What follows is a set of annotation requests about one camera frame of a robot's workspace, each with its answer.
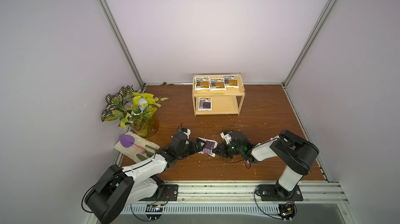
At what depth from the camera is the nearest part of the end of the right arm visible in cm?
74

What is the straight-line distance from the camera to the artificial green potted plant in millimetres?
777

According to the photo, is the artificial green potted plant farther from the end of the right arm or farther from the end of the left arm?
the end of the right arm
